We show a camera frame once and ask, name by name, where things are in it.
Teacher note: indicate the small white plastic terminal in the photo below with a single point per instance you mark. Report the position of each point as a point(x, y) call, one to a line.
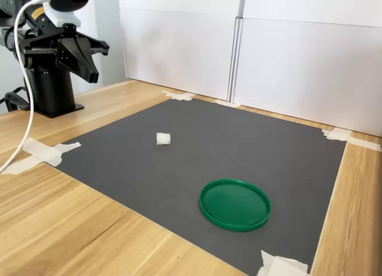
point(163, 139)

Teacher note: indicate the round green lid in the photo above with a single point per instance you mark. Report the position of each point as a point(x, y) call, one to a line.
point(235, 204)

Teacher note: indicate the white masking tape strip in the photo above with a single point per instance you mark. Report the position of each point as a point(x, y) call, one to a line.
point(337, 134)
point(168, 93)
point(41, 150)
point(364, 143)
point(265, 270)
point(226, 103)
point(186, 96)
point(286, 262)
point(27, 163)

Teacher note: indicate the dark grey mat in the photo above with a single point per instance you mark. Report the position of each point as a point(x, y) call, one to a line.
point(209, 144)

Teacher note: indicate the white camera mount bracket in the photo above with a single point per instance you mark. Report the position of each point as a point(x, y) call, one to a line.
point(64, 19)

